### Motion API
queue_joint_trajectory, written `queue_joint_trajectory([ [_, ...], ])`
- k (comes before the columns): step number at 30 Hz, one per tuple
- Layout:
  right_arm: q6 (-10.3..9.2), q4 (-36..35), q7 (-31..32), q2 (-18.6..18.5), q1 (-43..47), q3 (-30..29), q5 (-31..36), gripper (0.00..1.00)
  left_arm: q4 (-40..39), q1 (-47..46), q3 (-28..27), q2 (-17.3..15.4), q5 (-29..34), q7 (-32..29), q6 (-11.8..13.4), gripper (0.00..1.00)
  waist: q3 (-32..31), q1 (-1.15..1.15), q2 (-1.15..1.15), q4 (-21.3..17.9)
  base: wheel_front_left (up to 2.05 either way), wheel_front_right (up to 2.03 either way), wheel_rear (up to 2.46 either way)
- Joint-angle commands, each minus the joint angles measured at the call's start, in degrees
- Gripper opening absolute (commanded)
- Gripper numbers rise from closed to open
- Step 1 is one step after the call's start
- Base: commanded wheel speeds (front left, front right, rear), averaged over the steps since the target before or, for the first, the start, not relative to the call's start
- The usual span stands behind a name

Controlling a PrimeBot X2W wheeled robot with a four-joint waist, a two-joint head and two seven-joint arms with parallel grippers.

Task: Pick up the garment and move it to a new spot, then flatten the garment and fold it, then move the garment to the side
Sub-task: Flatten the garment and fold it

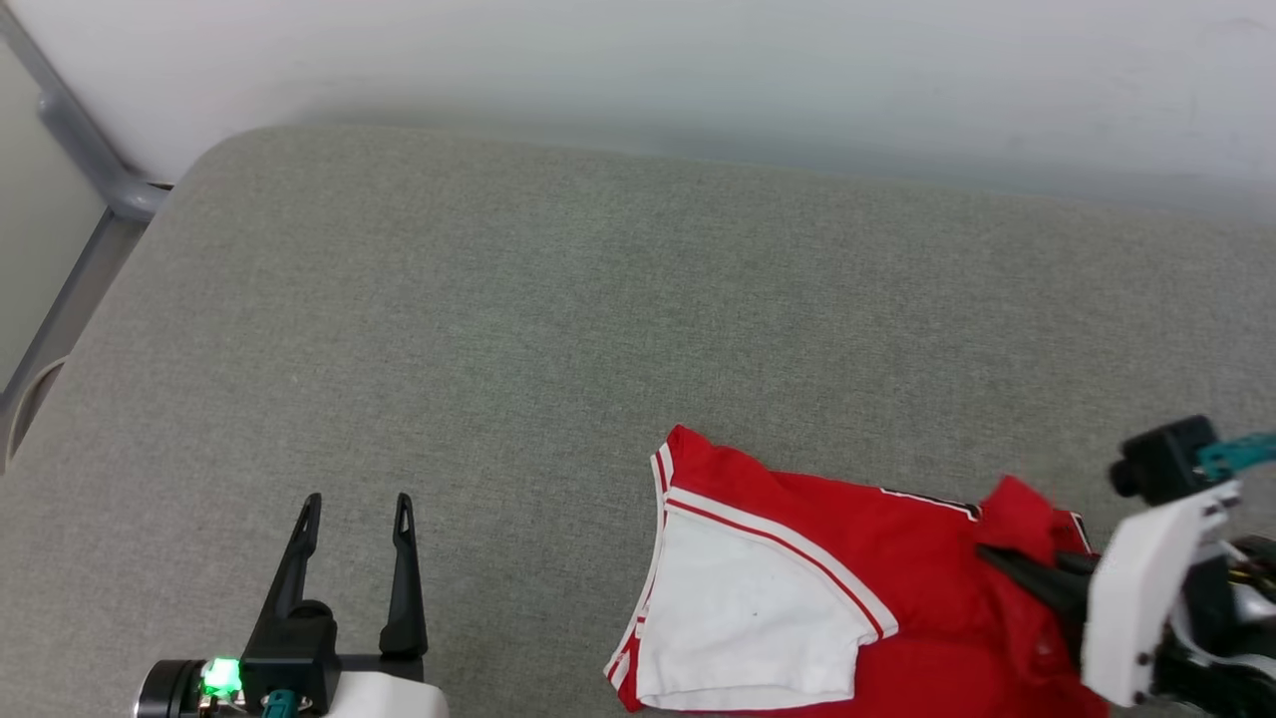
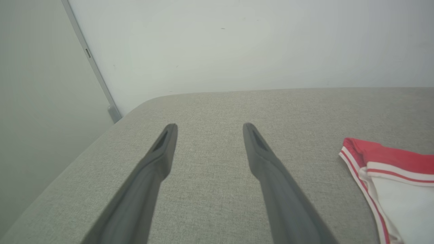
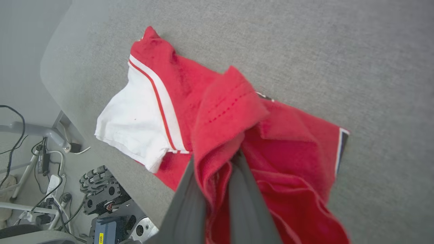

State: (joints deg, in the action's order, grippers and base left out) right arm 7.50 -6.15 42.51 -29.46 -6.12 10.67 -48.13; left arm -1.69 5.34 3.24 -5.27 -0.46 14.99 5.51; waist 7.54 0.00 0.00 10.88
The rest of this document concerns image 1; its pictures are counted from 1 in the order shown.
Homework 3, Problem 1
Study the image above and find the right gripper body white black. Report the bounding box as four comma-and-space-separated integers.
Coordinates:
1082, 481, 1276, 718

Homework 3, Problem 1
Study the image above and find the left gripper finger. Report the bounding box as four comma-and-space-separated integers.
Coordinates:
249, 493, 335, 624
379, 493, 430, 657

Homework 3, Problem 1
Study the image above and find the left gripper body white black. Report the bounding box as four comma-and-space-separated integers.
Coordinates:
135, 653, 450, 718

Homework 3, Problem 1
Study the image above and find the red and white jersey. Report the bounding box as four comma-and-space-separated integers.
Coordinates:
604, 424, 1110, 718

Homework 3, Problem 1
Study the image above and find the grey metal frame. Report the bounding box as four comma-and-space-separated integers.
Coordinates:
0, 0, 172, 475

